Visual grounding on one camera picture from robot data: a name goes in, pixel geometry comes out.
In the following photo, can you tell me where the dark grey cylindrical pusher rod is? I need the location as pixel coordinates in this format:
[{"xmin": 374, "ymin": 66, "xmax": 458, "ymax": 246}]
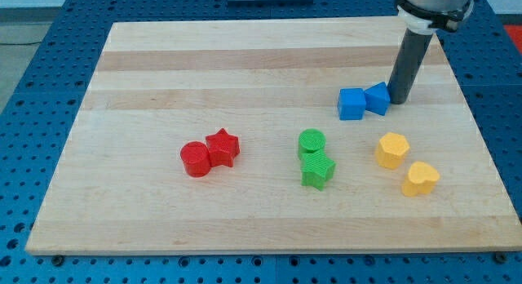
[{"xmin": 387, "ymin": 29, "xmax": 432, "ymax": 104}]

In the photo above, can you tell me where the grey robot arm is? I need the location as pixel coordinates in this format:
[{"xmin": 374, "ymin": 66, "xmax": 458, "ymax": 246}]
[{"xmin": 387, "ymin": 0, "xmax": 475, "ymax": 104}]

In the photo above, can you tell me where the yellow hexagon block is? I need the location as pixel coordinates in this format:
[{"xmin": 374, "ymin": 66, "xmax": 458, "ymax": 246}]
[{"xmin": 374, "ymin": 132, "xmax": 410, "ymax": 170}]

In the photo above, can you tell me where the yellow heart block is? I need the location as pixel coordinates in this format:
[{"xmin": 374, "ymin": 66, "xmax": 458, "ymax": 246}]
[{"xmin": 401, "ymin": 161, "xmax": 440, "ymax": 197}]

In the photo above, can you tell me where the blue triangle block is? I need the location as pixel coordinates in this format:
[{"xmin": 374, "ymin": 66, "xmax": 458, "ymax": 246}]
[{"xmin": 364, "ymin": 82, "xmax": 390, "ymax": 116}]

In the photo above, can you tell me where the blue cube block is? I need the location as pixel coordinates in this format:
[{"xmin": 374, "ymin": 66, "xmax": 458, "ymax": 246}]
[{"xmin": 337, "ymin": 88, "xmax": 366, "ymax": 121}]

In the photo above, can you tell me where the green cylinder block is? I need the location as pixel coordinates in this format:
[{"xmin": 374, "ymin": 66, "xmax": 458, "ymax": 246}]
[{"xmin": 298, "ymin": 128, "xmax": 326, "ymax": 159}]

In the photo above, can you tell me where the green star block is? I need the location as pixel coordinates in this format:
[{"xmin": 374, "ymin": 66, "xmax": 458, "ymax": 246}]
[{"xmin": 300, "ymin": 149, "xmax": 336, "ymax": 191}]

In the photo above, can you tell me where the wooden board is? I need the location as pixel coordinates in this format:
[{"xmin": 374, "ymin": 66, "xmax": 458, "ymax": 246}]
[{"xmin": 25, "ymin": 16, "xmax": 521, "ymax": 255}]

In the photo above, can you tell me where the red star block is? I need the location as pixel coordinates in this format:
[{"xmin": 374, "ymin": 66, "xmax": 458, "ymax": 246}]
[{"xmin": 206, "ymin": 128, "xmax": 240, "ymax": 167}]

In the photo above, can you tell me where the red cylinder block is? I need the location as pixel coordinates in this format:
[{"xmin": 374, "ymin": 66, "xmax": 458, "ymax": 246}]
[{"xmin": 180, "ymin": 141, "xmax": 211, "ymax": 178}]

